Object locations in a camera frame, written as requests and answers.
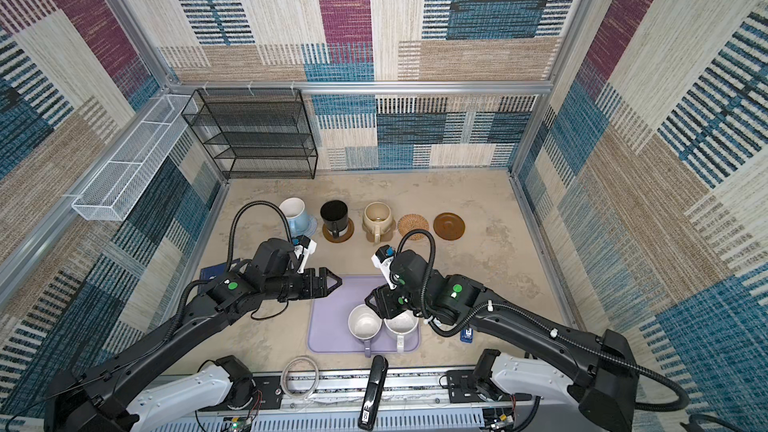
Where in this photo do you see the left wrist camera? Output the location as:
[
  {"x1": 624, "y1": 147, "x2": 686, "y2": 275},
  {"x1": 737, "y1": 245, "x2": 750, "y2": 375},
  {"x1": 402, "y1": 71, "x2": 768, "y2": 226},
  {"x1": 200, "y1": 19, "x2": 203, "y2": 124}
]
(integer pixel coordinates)
[{"x1": 293, "y1": 235, "x2": 317, "y2": 274}]

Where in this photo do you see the brown wooden coaster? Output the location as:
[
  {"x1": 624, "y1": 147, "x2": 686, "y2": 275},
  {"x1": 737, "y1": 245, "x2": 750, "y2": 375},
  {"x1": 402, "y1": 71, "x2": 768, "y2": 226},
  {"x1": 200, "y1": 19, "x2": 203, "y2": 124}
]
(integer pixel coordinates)
[
  {"x1": 433, "y1": 212, "x2": 466, "y2": 241},
  {"x1": 322, "y1": 219, "x2": 355, "y2": 244}
]

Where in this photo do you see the blue stapler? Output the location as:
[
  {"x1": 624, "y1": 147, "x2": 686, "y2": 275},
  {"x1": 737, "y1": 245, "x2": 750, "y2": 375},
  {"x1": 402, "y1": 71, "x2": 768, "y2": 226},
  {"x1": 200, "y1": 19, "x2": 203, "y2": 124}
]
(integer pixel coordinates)
[{"x1": 460, "y1": 327, "x2": 474, "y2": 344}]

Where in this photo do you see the white coiled cable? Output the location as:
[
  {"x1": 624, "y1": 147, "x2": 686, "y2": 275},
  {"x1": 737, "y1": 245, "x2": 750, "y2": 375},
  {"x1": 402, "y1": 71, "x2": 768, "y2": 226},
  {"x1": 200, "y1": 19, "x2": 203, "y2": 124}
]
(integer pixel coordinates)
[{"x1": 280, "y1": 355, "x2": 320, "y2": 400}]

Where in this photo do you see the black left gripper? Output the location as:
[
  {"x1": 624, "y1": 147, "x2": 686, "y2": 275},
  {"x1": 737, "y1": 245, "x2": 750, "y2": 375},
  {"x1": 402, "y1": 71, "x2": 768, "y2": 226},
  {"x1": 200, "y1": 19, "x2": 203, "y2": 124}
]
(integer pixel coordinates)
[{"x1": 264, "y1": 266, "x2": 343, "y2": 302}]

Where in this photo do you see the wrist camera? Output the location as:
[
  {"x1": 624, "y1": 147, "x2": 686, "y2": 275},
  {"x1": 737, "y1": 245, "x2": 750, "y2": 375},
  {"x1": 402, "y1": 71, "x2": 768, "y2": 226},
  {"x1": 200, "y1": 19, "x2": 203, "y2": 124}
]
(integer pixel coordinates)
[
  {"x1": 371, "y1": 244, "x2": 395, "y2": 287},
  {"x1": 293, "y1": 235, "x2": 317, "y2": 274}
]

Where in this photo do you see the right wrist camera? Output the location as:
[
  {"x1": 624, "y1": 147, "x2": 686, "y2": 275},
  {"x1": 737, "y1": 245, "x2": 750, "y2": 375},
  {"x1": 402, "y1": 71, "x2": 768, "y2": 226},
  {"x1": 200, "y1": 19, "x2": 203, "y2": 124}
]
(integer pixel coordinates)
[{"x1": 371, "y1": 244, "x2": 395, "y2": 287}]

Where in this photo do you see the dark blue book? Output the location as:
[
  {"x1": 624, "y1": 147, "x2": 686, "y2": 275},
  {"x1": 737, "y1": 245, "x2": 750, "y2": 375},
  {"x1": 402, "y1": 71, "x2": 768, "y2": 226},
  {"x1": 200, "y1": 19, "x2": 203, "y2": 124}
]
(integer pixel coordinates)
[{"x1": 199, "y1": 263, "x2": 226, "y2": 281}]

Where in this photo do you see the black wire mesh shelf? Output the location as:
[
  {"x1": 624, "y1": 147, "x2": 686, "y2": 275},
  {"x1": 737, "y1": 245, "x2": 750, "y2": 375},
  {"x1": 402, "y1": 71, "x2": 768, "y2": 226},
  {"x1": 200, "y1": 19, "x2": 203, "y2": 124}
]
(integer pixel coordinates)
[{"x1": 181, "y1": 88, "x2": 318, "y2": 180}]

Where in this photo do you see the white mug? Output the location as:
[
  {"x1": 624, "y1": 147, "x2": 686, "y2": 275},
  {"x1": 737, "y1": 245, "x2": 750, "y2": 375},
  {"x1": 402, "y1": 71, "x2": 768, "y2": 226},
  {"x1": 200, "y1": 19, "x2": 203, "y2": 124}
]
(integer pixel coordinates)
[{"x1": 383, "y1": 311, "x2": 419, "y2": 353}]

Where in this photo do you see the beige ceramic mug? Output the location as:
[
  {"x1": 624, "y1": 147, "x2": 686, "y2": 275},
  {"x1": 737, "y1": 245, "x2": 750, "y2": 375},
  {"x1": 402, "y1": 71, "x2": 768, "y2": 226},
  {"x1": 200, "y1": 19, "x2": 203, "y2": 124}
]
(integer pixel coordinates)
[{"x1": 363, "y1": 202, "x2": 395, "y2": 244}]

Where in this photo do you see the light blue mug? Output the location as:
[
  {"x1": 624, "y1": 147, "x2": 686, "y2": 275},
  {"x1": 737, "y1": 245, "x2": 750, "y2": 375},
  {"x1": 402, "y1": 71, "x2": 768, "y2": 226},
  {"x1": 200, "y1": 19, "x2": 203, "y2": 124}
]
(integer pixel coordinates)
[{"x1": 279, "y1": 197, "x2": 310, "y2": 237}]

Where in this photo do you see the white wire mesh basket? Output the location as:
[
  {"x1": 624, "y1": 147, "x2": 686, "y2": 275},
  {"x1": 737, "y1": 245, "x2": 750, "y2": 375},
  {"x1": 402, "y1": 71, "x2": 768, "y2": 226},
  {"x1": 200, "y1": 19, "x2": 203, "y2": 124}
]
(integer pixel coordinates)
[{"x1": 72, "y1": 94, "x2": 189, "y2": 222}]

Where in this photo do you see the woven rattan round coaster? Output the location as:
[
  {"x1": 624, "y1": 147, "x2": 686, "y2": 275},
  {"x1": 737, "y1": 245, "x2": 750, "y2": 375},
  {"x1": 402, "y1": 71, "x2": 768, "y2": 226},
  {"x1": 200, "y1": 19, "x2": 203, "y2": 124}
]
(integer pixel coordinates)
[{"x1": 397, "y1": 213, "x2": 429, "y2": 236}]

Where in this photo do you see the lilac plastic tray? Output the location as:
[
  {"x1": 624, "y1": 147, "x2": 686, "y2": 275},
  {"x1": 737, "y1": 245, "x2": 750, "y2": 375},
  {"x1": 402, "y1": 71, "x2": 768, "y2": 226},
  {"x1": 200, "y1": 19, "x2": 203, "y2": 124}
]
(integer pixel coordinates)
[{"x1": 307, "y1": 275, "x2": 385, "y2": 354}]

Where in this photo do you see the blue woven round coaster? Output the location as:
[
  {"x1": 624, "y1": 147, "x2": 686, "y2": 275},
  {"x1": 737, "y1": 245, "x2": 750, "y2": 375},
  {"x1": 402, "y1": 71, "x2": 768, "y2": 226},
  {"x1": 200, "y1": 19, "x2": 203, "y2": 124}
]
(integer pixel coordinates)
[{"x1": 299, "y1": 215, "x2": 318, "y2": 237}]

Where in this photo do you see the white mug lilac handle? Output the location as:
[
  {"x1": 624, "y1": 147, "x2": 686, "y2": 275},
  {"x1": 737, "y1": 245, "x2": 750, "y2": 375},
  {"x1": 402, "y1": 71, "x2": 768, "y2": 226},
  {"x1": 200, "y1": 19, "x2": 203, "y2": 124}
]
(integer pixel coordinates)
[{"x1": 347, "y1": 304, "x2": 382, "y2": 358}]

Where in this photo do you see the black mug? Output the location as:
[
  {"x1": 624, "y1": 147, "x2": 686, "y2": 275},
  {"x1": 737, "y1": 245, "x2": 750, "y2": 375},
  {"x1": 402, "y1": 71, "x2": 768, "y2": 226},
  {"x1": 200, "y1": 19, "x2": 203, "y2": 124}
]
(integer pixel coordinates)
[{"x1": 320, "y1": 200, "x2": 349, "y2": 236}]

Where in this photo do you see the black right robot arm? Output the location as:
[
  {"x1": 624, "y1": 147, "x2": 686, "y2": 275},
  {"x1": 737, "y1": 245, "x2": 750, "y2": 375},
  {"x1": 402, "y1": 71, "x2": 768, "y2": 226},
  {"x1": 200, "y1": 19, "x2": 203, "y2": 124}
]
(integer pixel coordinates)
[{"x1": 365, "y1": 243, "x2": 690, "y2": 431}]

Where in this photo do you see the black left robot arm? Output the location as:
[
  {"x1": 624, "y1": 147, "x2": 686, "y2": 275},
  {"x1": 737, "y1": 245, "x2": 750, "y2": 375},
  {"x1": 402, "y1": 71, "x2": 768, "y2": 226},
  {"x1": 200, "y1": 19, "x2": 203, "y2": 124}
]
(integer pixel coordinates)
[{"x1": 1, "y1": 201, "x2": 342, "y2": 431}]

